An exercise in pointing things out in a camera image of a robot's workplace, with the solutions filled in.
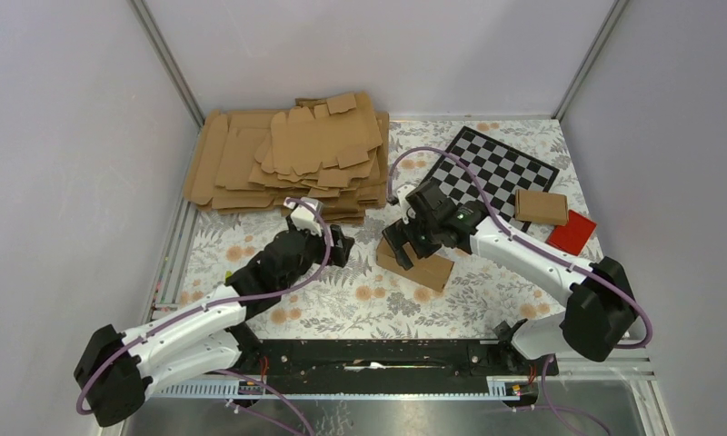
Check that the floral table mat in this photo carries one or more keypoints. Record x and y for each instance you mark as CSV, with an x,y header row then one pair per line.
x,y
364,301

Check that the stack of cardboard blanks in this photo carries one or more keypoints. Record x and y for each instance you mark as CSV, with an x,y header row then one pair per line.
x,y
333,149

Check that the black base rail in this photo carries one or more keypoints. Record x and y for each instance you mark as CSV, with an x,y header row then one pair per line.
x,y
304,359

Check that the black white checkerboard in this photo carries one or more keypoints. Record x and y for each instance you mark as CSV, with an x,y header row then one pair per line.
x,y
501,169

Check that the perforated metal cable tray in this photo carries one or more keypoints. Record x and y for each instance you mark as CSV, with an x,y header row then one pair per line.
x,y
359,386

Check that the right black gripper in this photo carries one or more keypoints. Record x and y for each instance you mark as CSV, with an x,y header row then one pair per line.
x,y
398,233

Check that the brown cardboard box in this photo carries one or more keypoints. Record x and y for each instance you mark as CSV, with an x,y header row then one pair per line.
x,y
432,272

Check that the folded small cardboard box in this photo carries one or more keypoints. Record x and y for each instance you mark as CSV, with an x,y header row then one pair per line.
x,y
541,207

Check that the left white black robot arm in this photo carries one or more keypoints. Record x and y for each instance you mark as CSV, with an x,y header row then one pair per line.
x,y
118,371

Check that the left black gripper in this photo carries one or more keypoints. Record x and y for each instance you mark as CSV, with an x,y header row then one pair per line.
x,y
340,253

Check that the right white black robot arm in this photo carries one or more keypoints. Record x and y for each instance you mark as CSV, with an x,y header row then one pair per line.
x,y
598,304

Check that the red box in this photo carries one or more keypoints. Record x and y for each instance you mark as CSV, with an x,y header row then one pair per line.
x,y
574,235

